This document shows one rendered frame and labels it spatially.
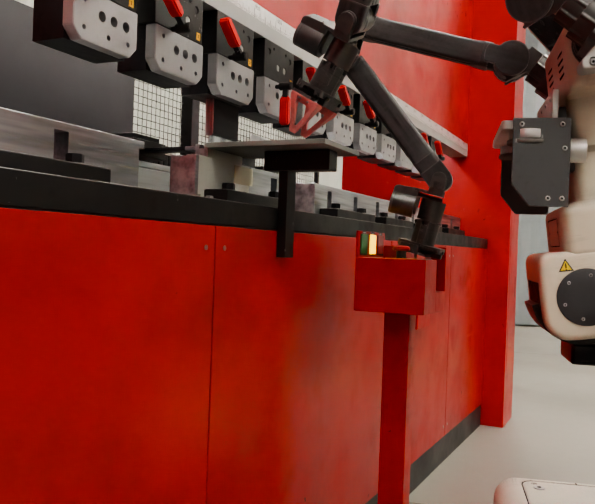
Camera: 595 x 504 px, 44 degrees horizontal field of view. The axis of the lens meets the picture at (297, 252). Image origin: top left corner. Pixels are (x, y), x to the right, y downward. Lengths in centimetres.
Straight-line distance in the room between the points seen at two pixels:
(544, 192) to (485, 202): 217
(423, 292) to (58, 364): 86
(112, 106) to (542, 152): 118
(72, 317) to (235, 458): 53
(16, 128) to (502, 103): 280
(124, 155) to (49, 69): 70
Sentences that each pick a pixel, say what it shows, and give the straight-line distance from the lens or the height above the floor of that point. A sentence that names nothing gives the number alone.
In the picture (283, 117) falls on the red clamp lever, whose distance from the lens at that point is 168.
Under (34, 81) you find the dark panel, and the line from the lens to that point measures 189.
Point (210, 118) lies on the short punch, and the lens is 154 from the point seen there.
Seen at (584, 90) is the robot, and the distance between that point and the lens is 144.
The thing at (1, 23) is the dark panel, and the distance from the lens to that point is 184.
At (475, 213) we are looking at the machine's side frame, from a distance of 356.
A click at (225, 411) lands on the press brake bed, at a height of 50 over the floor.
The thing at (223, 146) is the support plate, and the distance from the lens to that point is 147.
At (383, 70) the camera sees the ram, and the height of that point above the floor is 138.
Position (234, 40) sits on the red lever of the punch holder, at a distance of 150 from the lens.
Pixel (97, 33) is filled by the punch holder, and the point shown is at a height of 112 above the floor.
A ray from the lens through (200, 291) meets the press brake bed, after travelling 124.
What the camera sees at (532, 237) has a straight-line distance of 892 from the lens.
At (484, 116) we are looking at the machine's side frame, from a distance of 361.
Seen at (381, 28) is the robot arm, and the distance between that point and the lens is 179.
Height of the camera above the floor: 79
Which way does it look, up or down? level
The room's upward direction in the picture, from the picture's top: 2 degrees clockwise
